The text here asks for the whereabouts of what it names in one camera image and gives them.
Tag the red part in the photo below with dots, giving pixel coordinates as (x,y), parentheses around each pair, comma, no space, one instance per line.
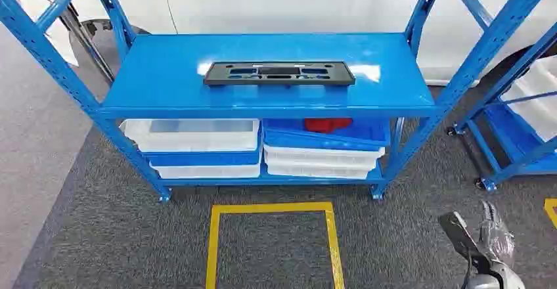
(326,124)

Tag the large white plastic bin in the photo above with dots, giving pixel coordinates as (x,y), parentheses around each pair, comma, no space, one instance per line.
(539,100)

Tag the blue plastic bin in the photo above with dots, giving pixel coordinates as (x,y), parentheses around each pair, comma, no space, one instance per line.
(304,141)
(200,159)

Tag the yellow floor tape square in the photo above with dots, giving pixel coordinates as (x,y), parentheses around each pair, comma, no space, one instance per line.
(213,252)

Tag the white car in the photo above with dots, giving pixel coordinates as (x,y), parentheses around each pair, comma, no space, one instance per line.
(283,4)

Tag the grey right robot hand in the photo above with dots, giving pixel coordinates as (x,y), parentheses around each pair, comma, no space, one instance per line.
(487,274)

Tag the blue wheeled cart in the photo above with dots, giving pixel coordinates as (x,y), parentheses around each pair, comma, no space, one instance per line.
(509,135)

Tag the black plastic plate bracket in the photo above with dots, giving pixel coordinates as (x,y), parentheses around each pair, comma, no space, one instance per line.
(217,78)

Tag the blue steel shelf rack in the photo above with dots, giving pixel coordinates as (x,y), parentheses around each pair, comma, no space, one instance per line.
(174,82)

